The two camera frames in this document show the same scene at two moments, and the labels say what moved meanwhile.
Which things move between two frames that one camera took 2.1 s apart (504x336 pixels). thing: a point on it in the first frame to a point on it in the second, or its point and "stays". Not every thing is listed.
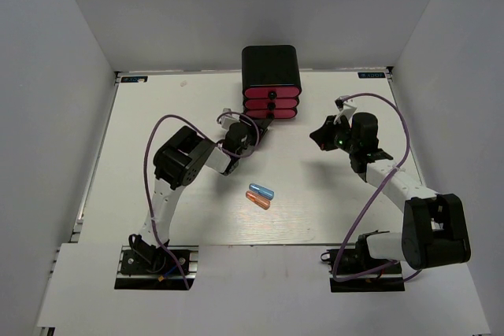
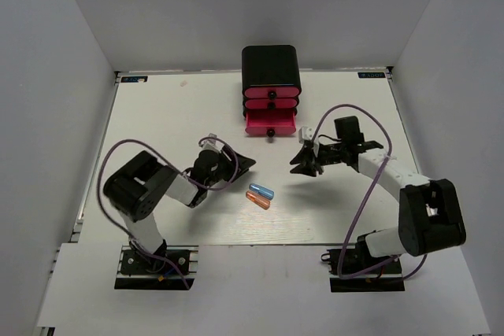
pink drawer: x=271 y=104 stays
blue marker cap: x=266 y=193 stays
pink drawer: x=272 y=93 stays
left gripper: x=262 y=123 to x=231 y=164
